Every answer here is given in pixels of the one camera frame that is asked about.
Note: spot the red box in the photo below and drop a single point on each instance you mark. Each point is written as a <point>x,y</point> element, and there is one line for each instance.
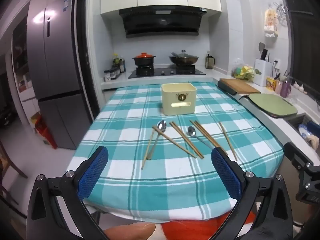
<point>46,132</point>

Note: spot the dark sauce bottle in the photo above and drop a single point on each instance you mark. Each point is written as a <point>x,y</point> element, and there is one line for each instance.
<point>122,66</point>

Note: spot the teal plaid tablecloth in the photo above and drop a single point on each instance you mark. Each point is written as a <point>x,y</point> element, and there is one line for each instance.
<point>150,187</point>

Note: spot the wooden chair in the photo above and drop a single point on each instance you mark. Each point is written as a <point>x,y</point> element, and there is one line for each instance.
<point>11,162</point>

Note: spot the person's left hand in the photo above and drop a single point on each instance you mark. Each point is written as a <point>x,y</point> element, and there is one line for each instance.
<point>130,232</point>

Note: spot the wooden cutting board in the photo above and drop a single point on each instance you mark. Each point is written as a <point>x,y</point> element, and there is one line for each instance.
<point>240,85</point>

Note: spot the green cutting board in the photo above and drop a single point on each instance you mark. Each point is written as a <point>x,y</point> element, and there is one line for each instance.
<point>272,105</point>

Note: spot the dark window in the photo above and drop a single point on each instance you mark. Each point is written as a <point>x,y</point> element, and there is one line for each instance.
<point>305,42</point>

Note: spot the black gas stove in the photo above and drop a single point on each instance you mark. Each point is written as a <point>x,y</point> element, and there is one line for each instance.
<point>166,72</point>

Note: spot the blue and white dish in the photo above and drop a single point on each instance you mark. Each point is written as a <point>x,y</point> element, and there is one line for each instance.
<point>304,132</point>

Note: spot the kitchen sink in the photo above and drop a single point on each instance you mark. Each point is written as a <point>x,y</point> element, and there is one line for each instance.
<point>295,123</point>

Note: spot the black range hood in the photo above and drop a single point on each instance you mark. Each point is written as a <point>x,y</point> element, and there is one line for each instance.
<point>160,21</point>

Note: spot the metal spoon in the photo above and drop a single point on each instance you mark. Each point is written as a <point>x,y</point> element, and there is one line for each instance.
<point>192,131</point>
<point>162,126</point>

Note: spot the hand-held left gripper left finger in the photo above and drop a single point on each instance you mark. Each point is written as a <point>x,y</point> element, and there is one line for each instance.
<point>93,172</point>

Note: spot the black door frame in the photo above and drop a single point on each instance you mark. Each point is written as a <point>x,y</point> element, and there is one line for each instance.
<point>86,42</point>

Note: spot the wall power socket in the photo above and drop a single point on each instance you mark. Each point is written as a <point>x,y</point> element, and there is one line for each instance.
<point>275,64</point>

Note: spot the dark glass jug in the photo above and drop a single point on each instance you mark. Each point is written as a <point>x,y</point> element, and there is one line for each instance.
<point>210,62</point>

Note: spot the blue plastic object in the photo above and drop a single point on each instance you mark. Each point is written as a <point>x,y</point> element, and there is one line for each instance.
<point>314,127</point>

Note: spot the yellow printed box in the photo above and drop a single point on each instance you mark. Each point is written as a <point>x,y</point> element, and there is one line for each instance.
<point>270,83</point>

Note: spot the beige cloth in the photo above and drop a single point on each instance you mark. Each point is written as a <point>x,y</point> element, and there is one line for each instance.
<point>313,142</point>

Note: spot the white knife block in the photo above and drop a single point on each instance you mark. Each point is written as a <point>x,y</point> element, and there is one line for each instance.
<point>262,72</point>

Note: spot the grey spatula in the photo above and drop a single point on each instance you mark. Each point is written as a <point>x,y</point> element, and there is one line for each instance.
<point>261,47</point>

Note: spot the wok with glass lid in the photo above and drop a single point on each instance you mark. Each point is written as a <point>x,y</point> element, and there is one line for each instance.
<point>183,58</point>

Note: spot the black pot with orange lid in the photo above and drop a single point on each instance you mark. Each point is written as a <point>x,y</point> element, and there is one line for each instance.
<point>143,59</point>

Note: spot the cream utensil holder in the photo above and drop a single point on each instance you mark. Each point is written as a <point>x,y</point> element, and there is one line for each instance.
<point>178,97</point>

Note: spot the garlic bulbs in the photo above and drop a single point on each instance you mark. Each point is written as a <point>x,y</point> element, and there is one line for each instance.
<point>300,87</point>

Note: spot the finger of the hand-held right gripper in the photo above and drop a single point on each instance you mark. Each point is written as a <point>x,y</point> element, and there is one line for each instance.
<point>297,156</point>

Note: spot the plastic bag of sponges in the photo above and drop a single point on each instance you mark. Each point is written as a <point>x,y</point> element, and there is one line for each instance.
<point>241,71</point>

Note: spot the hanging printed bag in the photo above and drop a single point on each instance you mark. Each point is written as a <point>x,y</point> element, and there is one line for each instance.
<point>271,22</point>

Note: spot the purple bottle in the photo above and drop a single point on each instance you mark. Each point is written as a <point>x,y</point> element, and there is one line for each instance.
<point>285,88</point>

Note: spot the pink cup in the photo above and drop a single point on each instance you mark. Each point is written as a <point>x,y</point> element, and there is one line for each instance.
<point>278,86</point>

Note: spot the white-label spice jar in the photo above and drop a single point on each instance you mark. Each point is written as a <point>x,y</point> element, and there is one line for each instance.
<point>107,76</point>

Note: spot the grey refrigerator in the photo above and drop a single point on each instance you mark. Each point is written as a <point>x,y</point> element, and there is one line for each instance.
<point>57,55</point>

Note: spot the orange garment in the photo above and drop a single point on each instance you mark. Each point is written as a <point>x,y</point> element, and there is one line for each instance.
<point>205,230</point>

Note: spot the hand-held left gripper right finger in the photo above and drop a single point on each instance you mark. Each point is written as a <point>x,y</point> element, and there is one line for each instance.
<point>226,172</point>

